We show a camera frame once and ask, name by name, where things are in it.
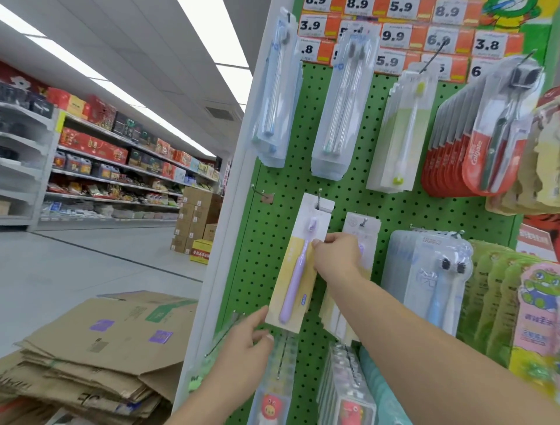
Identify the purple twin toothbrush yellow card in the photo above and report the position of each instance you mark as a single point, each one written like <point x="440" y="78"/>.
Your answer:
<point x="363" y="229"/>

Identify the person's right forearm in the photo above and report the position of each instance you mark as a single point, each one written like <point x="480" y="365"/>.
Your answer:
<point x="437" y="359"/>

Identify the stocked store shelves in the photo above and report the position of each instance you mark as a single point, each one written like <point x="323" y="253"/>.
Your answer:
<point x="105" y="144"/>

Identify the rows of orange price tags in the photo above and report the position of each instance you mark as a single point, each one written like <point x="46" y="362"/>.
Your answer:
<point x="394" y="35"/>

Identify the person's left hand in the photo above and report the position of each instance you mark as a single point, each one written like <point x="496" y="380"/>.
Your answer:
<point x="241" y="363"/>

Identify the pile of red grey toothbrush packs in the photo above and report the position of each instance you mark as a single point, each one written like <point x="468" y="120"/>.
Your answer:
<point x="455" y="158"/>

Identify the pile of flattened cardboard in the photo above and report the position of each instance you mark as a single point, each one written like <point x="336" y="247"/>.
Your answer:
<point x="96" y="341"/>

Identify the row of twin toothbrush packs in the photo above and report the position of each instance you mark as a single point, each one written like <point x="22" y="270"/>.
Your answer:
<point x="346" y="96"/>

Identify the bundle of green toothbrush packs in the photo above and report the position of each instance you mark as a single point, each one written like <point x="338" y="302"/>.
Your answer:
<point x="402" y="131"/>

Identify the bundle of clear kids toothbrushes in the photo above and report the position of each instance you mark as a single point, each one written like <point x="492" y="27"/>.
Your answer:
<point x="199" y="368"/>

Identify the teal multi toothbrush pack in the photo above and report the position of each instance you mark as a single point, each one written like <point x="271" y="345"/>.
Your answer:
<point x="378" y="400"/>

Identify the green pegboard display rack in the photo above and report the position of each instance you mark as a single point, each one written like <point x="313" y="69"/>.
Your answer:
<point x="262" y="245"/>

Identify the red yellow carton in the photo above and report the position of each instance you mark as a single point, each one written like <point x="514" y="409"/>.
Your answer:
<point x="201" y="252"/>

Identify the white endcap shelf unit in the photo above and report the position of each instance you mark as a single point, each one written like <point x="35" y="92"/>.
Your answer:
<point x="22" y="149"/>

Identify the ceiling light strip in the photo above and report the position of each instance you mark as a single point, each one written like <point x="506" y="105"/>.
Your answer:
<point x="87" y="74"/>
<point x="214" y="35"/>

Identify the row of green pink packs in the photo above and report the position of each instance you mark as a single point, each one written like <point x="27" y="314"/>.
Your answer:
<point x="516" y="306"/>

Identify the row of red cartoon packs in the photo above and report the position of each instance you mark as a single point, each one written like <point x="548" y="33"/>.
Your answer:
<point x="542" y="166"/>

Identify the purple single toothbrush yellow card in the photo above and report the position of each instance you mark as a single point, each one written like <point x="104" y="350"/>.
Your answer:
<point x="293" y="280"/>

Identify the bundle of cartoon toothbrush boxes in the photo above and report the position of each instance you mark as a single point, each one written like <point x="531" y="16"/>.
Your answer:
<point x="271" y="403"/>

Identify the bundle of clear blue toothbrush blisters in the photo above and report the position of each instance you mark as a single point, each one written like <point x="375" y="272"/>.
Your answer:
<point x="429" y="271"/>

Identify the yellow frog poster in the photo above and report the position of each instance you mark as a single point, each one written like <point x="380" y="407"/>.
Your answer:
<point x="525" y="13"/>

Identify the small printed sign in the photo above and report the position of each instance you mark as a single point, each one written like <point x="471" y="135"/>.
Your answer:
<point x="535" y="241"/>

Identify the stack of brown cartons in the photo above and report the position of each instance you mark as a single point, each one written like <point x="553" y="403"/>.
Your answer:
<point x="197" y="215"/>

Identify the row of blue toothbrush packs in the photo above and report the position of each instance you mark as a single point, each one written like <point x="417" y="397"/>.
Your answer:
<point x="276" y="87"/>

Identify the person's right hand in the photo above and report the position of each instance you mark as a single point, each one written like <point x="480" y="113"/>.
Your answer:
<point x="339" y="258"/>

